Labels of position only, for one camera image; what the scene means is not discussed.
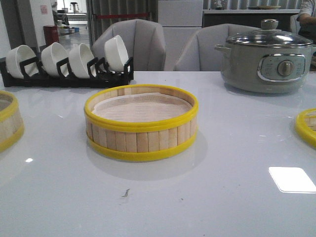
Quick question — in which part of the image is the bamboo steamer basket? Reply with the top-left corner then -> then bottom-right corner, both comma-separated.
0,91 -> 24,152
84,84 -> 198,161

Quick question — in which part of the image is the bamboo steamer lid yellow rim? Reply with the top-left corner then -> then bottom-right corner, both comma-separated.
295,108 -> 316,148

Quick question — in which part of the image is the white paper steamer liner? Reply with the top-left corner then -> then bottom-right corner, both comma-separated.
92,92 -> 192,122

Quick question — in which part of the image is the black dish rack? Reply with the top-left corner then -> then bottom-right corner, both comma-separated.
0,55 -> 134,88

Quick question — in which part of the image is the grey chair right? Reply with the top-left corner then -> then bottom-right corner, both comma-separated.
173,24 -> 257,72

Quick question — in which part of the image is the grey chair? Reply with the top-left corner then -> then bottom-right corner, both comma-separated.
92,19 -> 166,71
173,24 -> 257,72

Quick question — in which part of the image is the grey chair left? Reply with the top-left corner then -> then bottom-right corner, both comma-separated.
92,19 -> 166,71

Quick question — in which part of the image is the white bowl right upright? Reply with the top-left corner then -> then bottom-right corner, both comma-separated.
104,35 -> 129,72

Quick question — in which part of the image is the white cabinet background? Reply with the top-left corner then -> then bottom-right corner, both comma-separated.
158,0 -> 203,71

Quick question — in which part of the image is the grey electric cooking pot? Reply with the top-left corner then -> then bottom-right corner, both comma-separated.
215,42 -> 316,93

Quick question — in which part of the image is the red cylindrical bin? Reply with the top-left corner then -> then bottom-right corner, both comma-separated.
43,25 -> 59,46

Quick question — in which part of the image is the glass pot lid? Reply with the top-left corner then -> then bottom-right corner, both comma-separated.
226,19 -> 313,47

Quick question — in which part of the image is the white bowl far left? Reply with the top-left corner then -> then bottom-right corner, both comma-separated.
5,45 -> 36,79

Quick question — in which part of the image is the person in background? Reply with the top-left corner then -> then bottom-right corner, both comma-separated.
297,0 -> 316,36

